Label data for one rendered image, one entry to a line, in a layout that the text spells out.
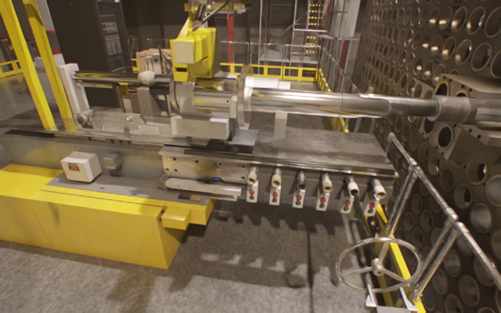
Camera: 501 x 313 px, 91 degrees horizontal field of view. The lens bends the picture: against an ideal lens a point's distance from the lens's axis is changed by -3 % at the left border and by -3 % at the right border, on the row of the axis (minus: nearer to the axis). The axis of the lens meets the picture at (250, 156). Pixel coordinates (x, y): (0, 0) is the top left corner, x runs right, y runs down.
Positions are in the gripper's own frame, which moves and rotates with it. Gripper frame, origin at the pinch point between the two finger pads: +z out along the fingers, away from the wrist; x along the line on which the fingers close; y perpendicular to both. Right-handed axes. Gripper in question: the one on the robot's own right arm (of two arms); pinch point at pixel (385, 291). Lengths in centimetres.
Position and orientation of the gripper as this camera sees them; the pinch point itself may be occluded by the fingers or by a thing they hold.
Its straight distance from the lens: 135.9
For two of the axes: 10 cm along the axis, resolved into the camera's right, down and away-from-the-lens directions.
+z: 1.5, -4.9, 8.6
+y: 0.2, 8.7, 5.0
